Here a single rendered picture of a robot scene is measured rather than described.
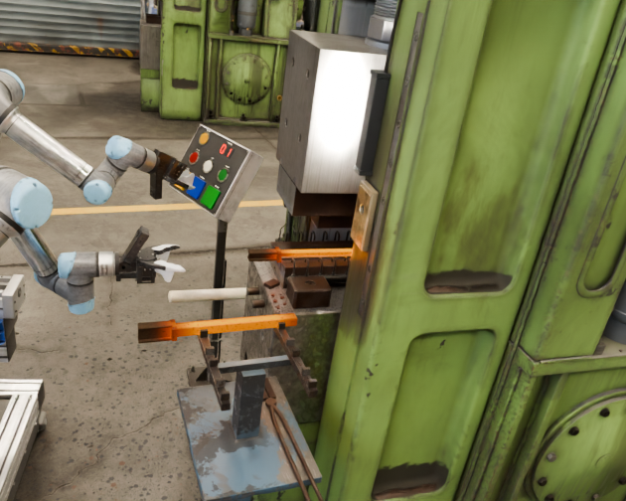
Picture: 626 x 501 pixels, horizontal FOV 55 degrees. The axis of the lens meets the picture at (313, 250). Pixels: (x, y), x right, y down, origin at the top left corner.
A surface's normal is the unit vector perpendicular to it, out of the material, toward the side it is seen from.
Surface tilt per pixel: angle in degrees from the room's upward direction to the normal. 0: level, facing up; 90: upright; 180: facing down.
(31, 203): 86
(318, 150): 90
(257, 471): 0
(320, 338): 90
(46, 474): 0
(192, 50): 90
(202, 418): 0
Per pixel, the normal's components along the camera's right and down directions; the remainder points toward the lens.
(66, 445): 0.13, -0.88
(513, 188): 0.29, 0.45
